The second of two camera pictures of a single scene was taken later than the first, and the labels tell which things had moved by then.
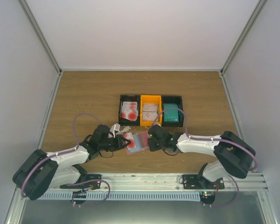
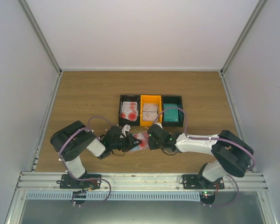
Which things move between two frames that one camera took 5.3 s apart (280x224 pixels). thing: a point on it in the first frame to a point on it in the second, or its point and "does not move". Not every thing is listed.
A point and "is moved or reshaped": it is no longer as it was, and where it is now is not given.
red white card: x=129 y=136 is moved or reshaped
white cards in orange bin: x=149 y=112 does not move
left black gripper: x=119 y=143 to x=130 y=143
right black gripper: x=152 y=146 does not move
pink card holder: x=139 y=142 does not move
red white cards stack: x=129 y=110 does not move
